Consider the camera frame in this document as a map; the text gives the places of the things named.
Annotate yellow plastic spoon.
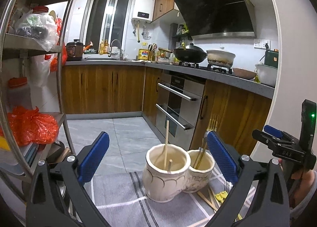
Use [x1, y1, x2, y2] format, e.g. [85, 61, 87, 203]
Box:
[215, 191, 228, 204]

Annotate wooden chopstick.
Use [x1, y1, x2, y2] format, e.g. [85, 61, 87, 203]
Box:
[197, 191, 217, 212]
[168, 159, 173, 172]
[208, 187, 219, 209]

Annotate silver fork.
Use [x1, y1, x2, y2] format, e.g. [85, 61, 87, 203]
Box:
[224, 180, 233, 193]

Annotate kitchen faucet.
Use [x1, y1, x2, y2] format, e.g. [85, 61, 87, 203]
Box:
[108, 39, 123, 61]

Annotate person's right hand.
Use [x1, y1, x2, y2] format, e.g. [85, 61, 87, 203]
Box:
[289, 168, 316, 209]

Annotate wooden base cabinets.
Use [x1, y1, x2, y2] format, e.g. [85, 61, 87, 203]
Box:
[61, 62, 272, 155]

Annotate white bowl on counter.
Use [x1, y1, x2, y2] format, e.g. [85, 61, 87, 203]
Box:
[255, 64, 277, 87]

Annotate grey plaid table cloth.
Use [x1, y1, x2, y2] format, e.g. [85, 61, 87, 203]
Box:
[83, 164, 257, 227]

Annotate gold fork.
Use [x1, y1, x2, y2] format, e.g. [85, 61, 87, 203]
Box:
[193, 114, 219, 170]

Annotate brown bowl on counter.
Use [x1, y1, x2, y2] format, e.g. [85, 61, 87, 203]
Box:
[232, 68, 256, 80]

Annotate green kettle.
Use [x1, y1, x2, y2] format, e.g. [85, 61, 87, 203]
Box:
[264, 50, 279, 69]

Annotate white casserole pot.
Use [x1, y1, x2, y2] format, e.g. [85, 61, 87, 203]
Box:
[207, 50, 236, 68]

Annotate built-in steel oven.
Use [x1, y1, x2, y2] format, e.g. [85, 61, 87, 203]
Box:
[155, 70, 205, 150]

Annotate cream ceramic double utensil holder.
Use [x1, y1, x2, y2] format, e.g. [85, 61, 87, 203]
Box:
[142, 144, 215, 203]

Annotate wooden chopstick in holder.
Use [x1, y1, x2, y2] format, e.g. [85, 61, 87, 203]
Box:
[168, 159, 173, 172]

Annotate wooden spoon in holder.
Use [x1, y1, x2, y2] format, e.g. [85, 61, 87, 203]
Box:
[163, 120, 169, 170]

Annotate black wok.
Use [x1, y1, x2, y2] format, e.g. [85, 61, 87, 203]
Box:
[173, 43, 207, 63]

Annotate black range hood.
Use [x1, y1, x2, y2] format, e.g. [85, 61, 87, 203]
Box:
[174, 0, 256, 38]

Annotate brown rice cooker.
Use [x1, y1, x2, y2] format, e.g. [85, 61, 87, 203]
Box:
[66, 39, 84, 61]

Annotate yellow oil bottle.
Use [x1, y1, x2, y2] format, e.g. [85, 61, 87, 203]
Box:
[137, 48, 149, 61]

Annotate clear plastic bag on shelf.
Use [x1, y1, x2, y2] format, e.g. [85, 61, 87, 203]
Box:
[14, 10, 59, 52]

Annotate white water heater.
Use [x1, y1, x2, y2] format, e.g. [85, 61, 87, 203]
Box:
[132, 0, 155, 23]

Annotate metal storage rack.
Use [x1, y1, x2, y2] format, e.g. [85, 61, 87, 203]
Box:
[0, 0, 77, 217]

